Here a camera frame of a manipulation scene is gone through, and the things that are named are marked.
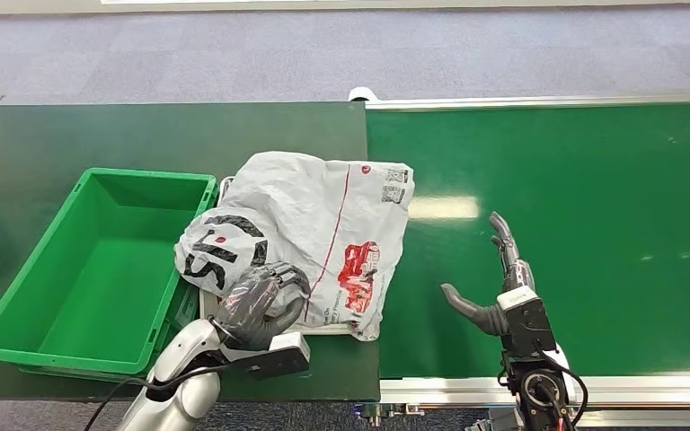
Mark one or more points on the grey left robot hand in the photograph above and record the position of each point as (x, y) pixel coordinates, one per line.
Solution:
(250, 303)

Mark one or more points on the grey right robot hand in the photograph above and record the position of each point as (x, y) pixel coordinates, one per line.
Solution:
(517, 276)

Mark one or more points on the grey courier bag package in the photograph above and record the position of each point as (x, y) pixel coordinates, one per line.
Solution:
(315, 214)

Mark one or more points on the green conveyor belt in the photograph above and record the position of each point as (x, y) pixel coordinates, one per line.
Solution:
(559, 238)

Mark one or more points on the white conveyor end roller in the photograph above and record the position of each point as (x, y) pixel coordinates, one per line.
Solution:
(361, 93)

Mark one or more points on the green plastic crate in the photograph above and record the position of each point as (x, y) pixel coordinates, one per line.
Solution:
(95, 268)
(184, 309)

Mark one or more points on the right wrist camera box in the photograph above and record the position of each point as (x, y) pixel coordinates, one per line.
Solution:
(526, 324)

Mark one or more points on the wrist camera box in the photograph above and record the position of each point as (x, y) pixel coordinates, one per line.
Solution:
(276, 357)
(526, 324)

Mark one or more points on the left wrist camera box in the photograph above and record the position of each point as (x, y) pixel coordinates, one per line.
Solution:
(276, 357)

